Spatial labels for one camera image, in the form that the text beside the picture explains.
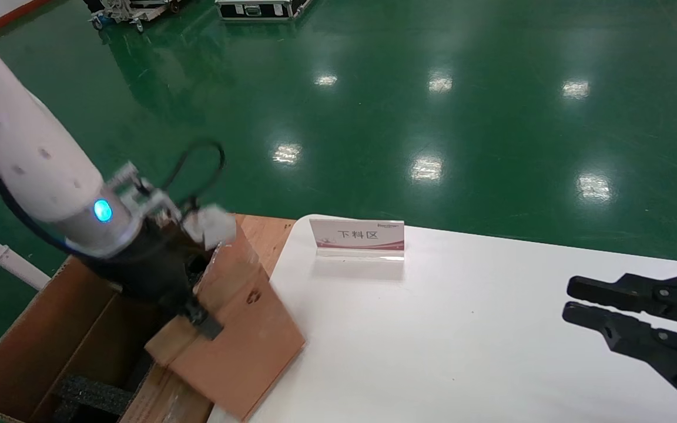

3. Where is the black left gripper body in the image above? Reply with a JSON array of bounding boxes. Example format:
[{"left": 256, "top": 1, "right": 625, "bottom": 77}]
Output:
[{"left": 79, "top": 216, "right": 217, "bottom": 323}]

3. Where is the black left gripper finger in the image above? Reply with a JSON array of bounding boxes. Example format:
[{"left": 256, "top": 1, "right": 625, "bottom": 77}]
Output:
[{"left": 181, "top": 298, "right": 225, "bottom": 341}]

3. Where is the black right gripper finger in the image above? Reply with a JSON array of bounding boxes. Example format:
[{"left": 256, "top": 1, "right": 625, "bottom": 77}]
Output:
[
  {"left": 562, "top": 301, "right": 677, "bottom": 415},
  {"left": 567, "top": 271, "right": 677, "bottom": 331}
]

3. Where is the large cardboard box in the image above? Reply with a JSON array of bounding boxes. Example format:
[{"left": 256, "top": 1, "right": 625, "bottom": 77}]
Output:
[{"left": 0, "top": 254, "right": 217, "bottom": 423}]

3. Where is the black foam insert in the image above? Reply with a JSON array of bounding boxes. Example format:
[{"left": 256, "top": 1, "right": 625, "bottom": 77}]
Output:
[{"left": 51, "top": 375, "right": 135, "bottom": 423}]

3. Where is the white plastic pipe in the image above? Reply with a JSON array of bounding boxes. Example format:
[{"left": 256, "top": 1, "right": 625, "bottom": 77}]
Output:
[{"left": 0, "top": 219, "right": 51, "bottom": 291}]

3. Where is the acrylic sign with Chinese text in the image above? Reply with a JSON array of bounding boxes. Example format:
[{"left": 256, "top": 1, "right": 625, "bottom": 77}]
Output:
[{"left": 309, "top": 218, "right": 405, "bottom": 261}]

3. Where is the wheeled metal cart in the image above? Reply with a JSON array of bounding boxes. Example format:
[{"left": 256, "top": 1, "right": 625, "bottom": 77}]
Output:
[{"left": 83, "top": 0, "right": 193, "bottom": 32}]

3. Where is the black aluminium flight case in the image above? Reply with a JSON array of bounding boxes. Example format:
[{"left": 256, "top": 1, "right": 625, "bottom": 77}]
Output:
[{"left": 216, "top": 0, "right": 314, "bottom": 22}]

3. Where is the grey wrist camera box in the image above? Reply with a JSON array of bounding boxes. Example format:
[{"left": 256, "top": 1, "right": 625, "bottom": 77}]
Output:
[{"left": 107, "top": 162, "right": 237, "bottom": 249}]

